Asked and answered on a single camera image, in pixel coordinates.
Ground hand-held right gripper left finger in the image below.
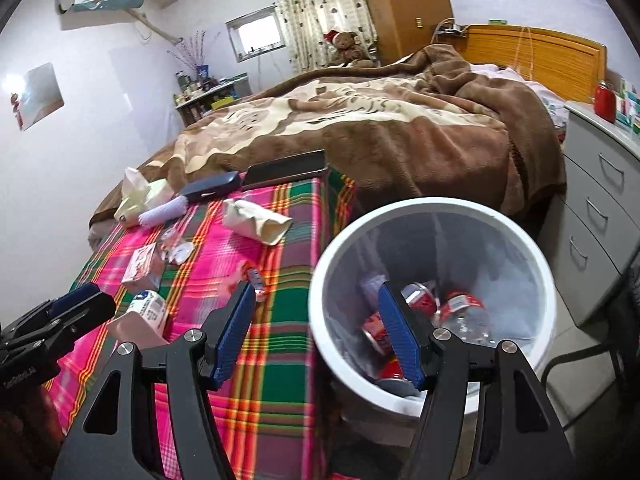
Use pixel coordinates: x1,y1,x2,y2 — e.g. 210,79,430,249
50,280,257,480

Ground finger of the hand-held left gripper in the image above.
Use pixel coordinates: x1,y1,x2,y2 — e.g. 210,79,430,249
45,292,117,348
7,282,103,333

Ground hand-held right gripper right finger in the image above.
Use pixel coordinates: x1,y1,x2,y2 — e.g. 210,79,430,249
377,281,576,480

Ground purple white drink carton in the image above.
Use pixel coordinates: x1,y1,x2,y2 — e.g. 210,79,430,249
107,291,171,348

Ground white round waste bin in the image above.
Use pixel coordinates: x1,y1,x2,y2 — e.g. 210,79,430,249
308,197,557,418

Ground red drink can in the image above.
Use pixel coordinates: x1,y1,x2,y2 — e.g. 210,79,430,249
400,282,441,316
380,355,406,381
361,310,396,356

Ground plaid pink green bed sheet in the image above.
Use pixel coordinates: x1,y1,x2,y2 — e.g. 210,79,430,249
45,170,358,480

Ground small red white wrapper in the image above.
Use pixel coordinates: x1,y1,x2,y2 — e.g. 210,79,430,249
242,260,268,301

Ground pink white small carton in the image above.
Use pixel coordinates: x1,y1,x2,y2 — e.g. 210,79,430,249
121,244,166,293

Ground crumpled white wrapper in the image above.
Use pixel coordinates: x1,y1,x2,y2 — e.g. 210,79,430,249
160,227,196,266

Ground green white tissue pack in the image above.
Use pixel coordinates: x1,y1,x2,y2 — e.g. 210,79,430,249
114,167,173,226

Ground crumpled beige paper cup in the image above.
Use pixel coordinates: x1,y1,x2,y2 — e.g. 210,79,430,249
221,198,293,246

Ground dark blue glasses case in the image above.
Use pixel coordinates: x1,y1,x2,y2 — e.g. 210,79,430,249
182,171,242,204

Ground black smartphone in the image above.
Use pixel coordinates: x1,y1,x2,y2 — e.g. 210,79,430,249
242,149,328,191

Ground black metal chair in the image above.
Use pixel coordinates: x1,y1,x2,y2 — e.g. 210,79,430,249
540,265,640,431

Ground brown beige plush blanket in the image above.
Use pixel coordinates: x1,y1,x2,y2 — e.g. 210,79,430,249
90,42,568,241

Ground cluttered white shelf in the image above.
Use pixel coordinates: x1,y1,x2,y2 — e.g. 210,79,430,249
174,74,253,126

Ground grey drawer cabinet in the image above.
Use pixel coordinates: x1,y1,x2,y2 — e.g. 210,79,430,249
542,101,640,328

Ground vase with purple branches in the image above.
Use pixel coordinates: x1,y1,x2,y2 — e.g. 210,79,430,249
167,30,221,81

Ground air conditioner pipe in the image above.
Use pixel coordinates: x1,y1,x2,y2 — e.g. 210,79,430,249
122,7,183,46

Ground white pillow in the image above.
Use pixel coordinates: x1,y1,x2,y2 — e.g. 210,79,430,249
470,62,568,126

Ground teddy bear with red hat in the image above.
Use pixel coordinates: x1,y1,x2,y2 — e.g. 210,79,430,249
322,29,376,68

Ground small window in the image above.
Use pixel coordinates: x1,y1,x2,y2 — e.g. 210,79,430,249
225,6,287,63

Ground white power strip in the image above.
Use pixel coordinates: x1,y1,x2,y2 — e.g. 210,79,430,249
432,19,468,41

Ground red bottle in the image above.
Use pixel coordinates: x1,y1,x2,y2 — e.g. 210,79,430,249
594,80,617,123

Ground wooden headboard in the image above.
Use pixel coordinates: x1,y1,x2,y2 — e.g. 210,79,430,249
457,24,608,103

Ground green white boxes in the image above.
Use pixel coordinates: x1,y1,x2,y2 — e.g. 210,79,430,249
615,77,640,136

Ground wooden wardrobe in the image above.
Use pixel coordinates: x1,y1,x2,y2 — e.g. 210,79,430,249
350,0,455,63

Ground patterned curtain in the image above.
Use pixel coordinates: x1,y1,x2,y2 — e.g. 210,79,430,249
263,0,381,73

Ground silver wall poster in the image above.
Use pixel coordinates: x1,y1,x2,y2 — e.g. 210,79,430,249
9,62,66,132

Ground orange cable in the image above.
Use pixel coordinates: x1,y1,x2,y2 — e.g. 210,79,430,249
515,27,533,81

